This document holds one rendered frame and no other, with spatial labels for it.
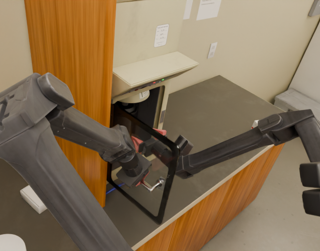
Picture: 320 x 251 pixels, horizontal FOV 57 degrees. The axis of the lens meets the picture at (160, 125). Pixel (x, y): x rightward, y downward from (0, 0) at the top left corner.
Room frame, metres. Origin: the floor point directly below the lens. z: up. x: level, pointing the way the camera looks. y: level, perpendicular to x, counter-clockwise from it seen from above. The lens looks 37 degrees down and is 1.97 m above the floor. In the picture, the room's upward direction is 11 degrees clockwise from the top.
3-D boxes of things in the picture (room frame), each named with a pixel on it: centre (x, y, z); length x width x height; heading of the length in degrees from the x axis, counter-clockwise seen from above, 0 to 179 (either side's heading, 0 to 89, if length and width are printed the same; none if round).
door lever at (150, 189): (0.69, 0.01, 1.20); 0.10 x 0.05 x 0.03; 55
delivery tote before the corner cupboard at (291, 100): (3.07, -1.62, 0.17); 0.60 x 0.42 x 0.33; 47
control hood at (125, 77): (0.93, 0.05, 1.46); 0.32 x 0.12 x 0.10; 139
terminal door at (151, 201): (0.75, 0.05, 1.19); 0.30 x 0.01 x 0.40; 55
